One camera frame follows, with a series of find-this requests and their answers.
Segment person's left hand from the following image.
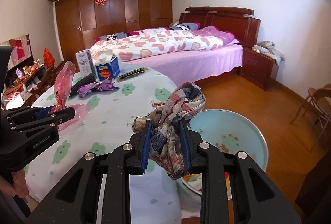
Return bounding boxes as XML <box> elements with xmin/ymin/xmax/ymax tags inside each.
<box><xmin>0</xmin><ymin>169</ymin><xmax>29</xmax><ymax>198</ymax></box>

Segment pink cellophane wrapper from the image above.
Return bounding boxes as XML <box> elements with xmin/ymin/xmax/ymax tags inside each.
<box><xmin>48</xmin><ymin>61</ymin><xmax>89</xmax><ymax>131</ymax></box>

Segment white paper box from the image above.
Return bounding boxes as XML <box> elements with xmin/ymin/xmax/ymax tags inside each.
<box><xmin>75</xmin><ymin>49</ymin><xmax>96</xmax><ymax>78</ymax></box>

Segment dark wooden cabinet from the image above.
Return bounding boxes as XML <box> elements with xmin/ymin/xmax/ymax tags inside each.
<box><xmin>295</xmin><ymin>151</ymin><xmax>331</xmax><ymax>224</ymax></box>

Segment blue milk carton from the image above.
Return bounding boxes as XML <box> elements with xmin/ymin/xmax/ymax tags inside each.
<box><xmin>95</xmin><ymin>50</ymin><xmax>120</xmax><ymax>81</ymax></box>

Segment heart pattern quilt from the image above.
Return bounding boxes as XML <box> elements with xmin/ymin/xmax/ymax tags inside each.
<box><xmin>90</xmin><ymin>29</ymin><xmax>225</xmax><ymax>61</ymax></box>

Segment plaid cloth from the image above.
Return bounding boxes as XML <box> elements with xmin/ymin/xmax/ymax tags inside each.
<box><xmin>132</xmin><ymin>82</ymin><xmax>206</xmax><ymax>180</ymax></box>

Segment purple blanket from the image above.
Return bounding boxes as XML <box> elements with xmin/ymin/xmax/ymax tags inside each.
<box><xmin>191</xmin><ymin>25</ymin><xmax>239</xmax><ymax>45</ymax></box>

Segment wooden nightstand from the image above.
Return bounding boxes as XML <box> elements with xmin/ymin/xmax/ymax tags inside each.
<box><xmin>240</xmin><ymin>47</ymin><xmax>279</xmax><ymax>91</ymax></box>

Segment purple bed sheet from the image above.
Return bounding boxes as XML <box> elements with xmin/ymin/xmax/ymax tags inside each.
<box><xmin>122</xmin><ymin>43</ymin><xmax>243</xmax><ymax>85</ymax></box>

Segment wooden bed with headboard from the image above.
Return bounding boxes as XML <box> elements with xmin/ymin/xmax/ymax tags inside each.
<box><xmin>90</xmin><ymin>6</ymin><xmax>262</xmax><ymax>85</ymax></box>

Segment cloud pattern tablecloth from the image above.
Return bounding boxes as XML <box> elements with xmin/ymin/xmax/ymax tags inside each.
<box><xmin>24</xmin><ymin>62</ymin><xmax>234</xmax><ymax>224</ymax></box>

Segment black foam net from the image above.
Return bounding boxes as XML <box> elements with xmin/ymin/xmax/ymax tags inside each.
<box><xmin>70</xmin><ymin>74</ymin><xmax>96</xmax><ymax>98</ymax></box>

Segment red gift bag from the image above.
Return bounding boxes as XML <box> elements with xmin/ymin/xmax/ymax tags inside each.
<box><xmin>43</xmin><ymin>48</ymin><xmax>55</xmax><ymax>69</ymax></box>

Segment light blue trash bin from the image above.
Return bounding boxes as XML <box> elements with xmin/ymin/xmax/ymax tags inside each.
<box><xmin>177</xmin><ymin>108</ymin><xmax>269</xmax><ymax>197</ymax></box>

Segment wooden door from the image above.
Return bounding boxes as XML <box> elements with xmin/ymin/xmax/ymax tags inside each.
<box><xmin>55</xmin><ymin>0</ymin><xmax>85</xmax><ymax>64</ymax></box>

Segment crumpled clothes on nightstand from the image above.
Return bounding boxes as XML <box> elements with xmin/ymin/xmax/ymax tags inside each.
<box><xmin>252</xmin><ymin>41</ymin><xmax>285</xmax><ymax>66</ymax></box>

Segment wicker folding chair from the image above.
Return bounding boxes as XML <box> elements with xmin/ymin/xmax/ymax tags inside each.
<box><xmin>290</xmin><ymin>84</ymin><xmax>331</xmax><ymax>152</ymax></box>

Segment purple wrapper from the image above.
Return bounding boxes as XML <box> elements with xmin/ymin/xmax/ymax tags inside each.
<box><xmin>77</xmin><ymin>77</ymin><xmax>119</xmax><ymax>98</ymax></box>

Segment cow pattern pillow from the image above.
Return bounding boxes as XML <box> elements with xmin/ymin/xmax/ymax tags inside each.
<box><xmin>169</xmin><ymin>23</ymin><xmax>201</xmax><ymax>31</ymax></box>

